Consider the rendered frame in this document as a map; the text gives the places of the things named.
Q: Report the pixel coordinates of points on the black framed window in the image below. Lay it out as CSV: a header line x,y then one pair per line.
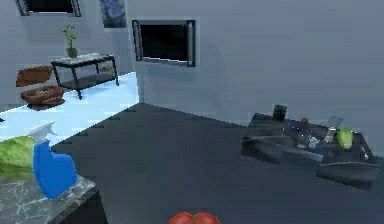
x,y
165,42
49,6

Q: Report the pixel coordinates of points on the black mug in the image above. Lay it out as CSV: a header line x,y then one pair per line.
x,y
279,112

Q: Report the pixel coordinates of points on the red tomato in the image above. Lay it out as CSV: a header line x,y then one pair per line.
x,y
194,218

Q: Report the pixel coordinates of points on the clear drinking glass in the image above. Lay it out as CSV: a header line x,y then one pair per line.
x,y
302,139

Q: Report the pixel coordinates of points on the black side table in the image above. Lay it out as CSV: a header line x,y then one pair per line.
x,y
83,68

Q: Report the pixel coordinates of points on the blue framed painting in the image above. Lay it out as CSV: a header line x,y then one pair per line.
x,y
113,13

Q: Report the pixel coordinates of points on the clear glass bottle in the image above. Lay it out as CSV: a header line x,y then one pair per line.
x,y
332,128

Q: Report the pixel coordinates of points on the green potted plant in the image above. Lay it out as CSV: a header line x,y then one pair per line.
x,y
70,41

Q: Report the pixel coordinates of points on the blue spray bottle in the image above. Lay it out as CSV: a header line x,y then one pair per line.
x,y
52,170

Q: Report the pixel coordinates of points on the brown wicker chair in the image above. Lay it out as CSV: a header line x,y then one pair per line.
x,y
40,86

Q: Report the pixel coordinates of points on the small green lettuce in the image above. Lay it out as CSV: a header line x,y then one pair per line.
x,y
345,138

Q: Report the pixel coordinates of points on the silver spoon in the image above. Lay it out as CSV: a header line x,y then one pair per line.
x,y
365,153

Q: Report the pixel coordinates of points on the green lettuce head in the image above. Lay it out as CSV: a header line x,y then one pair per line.
x,y
16,152

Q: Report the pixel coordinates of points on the grey marble counter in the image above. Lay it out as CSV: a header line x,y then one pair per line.
x,y
30,203

